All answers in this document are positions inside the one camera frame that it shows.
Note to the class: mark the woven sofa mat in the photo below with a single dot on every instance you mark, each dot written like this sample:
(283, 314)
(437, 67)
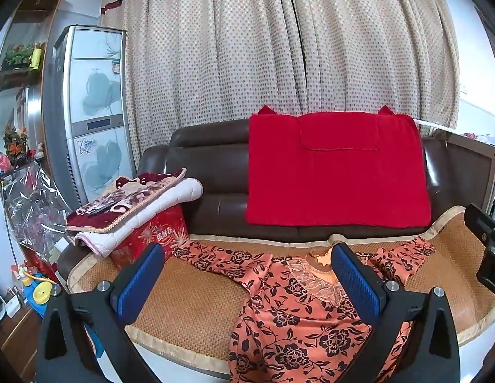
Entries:
(191, 299)

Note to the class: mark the maroon floral blanket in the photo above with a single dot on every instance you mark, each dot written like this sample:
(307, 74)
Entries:
(131, 195)

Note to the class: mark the brown leather sofa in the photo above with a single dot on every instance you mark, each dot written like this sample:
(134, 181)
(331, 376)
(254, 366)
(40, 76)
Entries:
(215, 175)

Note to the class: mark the black remote control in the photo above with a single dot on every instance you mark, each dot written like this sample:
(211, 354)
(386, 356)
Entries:
(100, 209)

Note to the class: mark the standing air conditioner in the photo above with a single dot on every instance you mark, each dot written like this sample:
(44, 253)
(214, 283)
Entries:
(95, 127)

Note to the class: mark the clear plastic sheet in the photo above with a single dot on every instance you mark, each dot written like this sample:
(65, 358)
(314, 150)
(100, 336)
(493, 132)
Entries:
(32, 203)

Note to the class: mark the flower arrangement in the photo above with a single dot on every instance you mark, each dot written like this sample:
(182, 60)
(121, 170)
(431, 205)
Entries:
(16, 143)

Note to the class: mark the yellow bottle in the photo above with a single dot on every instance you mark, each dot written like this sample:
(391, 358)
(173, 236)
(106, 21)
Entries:
(36, 56)

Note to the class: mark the white quilt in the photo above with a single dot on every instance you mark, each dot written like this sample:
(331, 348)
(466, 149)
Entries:
(151, 215)

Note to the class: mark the yellow and blue toy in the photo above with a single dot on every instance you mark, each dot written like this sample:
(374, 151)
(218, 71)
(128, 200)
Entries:
(40, 287)

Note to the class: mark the wooden display cabinet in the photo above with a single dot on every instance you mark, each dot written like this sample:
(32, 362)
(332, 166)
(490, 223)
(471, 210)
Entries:
(40, 4)

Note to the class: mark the green ornament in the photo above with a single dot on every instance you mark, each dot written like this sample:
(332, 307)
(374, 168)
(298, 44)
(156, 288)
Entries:
(18, 56)

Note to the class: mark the orange floral shirt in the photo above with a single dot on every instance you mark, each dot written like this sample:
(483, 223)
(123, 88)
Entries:
(295, 327)

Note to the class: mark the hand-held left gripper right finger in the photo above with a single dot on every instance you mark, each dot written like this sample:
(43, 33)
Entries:
(355, 283)

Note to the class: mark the red cloth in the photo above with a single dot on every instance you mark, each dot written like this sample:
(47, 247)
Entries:
(331, 175)

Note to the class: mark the beige dotted curtain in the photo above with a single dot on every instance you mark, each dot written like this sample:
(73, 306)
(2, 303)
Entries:
(231, 48)

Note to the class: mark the red gift box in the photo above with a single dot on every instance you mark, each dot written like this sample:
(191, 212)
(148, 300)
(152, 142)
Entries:
(159, 235)

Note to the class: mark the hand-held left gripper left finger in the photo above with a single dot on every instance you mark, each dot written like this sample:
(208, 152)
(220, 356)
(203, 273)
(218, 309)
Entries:
(139, 283)

